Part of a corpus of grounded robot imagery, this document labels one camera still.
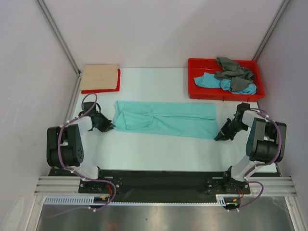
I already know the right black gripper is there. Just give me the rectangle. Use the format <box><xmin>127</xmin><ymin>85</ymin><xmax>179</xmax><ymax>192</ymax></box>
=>
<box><xmin>216</xmin><ymin>118</ymin><xmax>249</xmax><ymax>141</ymax></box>

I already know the mint green t shirt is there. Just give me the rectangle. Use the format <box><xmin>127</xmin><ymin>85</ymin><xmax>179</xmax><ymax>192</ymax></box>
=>
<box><xmin>114</xmin><ymin>101</ymin><xmax>218</xmax><ymax>140</ymax></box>

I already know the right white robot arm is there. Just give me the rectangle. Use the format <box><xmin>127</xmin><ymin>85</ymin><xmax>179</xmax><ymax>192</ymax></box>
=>
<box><xmin>214</xmin><ymin>103</ymin><xmax>287</xmax><ymax>193</ymax></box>

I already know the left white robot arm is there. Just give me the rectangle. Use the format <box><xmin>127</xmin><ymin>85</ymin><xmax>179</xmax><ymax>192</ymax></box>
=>
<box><xmin>46</xmin><ymin>102</ymin><xmax>115</xmax><ymax>193</ymax></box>

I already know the folded red t shirt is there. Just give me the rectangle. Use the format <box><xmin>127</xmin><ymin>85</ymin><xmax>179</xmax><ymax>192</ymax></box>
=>
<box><xmin>81</xmin><ymin>69</ymin><xmax>121</xmax><ymax>94</ymax></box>

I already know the folded beige t shirt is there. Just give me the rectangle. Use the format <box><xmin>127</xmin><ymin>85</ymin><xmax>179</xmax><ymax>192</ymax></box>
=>
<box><xmin>80</xmin><ymin>64</ymin><xmax>119</xmax><ymax>90</ymax></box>

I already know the blue t shirt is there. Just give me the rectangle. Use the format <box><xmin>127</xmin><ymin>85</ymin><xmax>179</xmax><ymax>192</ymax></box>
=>
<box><xmin>194</xmin><ymin>73</ymin><xmax>257</xmax><ymax>95</ymax></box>

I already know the grey t shirt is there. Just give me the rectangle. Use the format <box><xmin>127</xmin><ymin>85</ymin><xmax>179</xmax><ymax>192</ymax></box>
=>
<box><xmin>214</xmin><ymin>57</ymin><xmax>255</xmax><ymax>92</ymax></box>

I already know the red plastic bin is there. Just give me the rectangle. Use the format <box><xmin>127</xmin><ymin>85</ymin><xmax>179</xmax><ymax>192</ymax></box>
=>
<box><xmin>188</xmin><ymin>58</ymin><xmax>265</xmax><ymax>102</ymax></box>

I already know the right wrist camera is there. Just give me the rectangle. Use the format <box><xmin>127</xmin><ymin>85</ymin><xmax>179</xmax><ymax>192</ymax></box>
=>
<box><xmin>236</xmin><ymin>103</ymin><xmax>251</xmax><ymax>115</ymax></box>

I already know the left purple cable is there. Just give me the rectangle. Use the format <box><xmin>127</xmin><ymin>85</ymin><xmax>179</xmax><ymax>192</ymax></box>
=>
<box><xmin>45</xmin><ymin>93</ymin><xmax>117</xmax><ymax>218</ymax></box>

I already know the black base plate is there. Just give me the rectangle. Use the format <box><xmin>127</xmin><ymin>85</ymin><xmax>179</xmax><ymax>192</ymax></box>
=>
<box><xmin>48</xmin><ymin>168</ymin><xmax>282</xmax><ymax>204</ymax></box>

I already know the right white cable duct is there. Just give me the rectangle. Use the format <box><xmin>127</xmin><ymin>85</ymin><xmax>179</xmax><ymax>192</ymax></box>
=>
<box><xmin>216</xmin><ymin>194</ymin><xmax>243</xmax><ymax>209</ymax></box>

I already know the white cable duct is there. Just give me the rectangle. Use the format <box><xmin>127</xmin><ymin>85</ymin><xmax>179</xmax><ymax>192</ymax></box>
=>
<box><xmin>44</xmin><ymin>195</ymin><xmax>225</xmax><ymax>206</ymax></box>
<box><xmin>216</xmin><ymin>194</ymin><xmax>243</xmax><ymax>209</ymax></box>

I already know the left white cable duct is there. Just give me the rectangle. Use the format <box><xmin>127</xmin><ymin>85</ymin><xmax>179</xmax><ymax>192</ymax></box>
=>
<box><xmin>44</xmin><ymin>195</ymin><xmax>225</xmax><ymax>206</ymax></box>

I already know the aluminium front rail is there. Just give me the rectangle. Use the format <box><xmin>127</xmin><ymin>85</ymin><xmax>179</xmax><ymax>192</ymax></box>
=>
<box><xmin>35</xmin><ymin>176</ymin><xmax>297</xmax><ymax>197</ymax></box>

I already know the left aluminium frame post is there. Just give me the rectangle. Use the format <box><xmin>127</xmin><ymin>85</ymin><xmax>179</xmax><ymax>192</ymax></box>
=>
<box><xmin>35</xmin><ymin>0</ymin><xmax>81</xmax><ymax>76</ymax></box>

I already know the aluminium frame post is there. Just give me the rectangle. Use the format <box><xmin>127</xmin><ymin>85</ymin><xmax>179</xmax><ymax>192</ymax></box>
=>
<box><xmin>252</xmin><ymin>0</ymin><xmax>293</xmax><ymax>62</ymax></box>
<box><xmin>35</xmin><ymin>0</ymin><xmax>81</xmax><ymax>76</ymax></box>

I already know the right aluminium frame post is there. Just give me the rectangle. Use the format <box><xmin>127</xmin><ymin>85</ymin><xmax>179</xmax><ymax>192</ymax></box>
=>
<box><xmin>252</xmin><ymin>0</ymin><xmax>293</xmax><ymax>62</ymax></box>

